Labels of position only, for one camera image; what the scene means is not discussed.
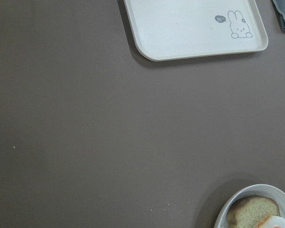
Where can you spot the bread slice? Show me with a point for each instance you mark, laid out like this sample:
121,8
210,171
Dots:
247,211

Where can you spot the fried egg toy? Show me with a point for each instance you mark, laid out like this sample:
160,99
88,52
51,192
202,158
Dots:
271,222

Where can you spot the cream rabbit tray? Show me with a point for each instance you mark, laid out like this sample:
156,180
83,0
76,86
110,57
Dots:
179,29

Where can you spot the white round plate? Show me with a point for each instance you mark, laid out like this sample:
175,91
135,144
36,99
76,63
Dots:
254,190

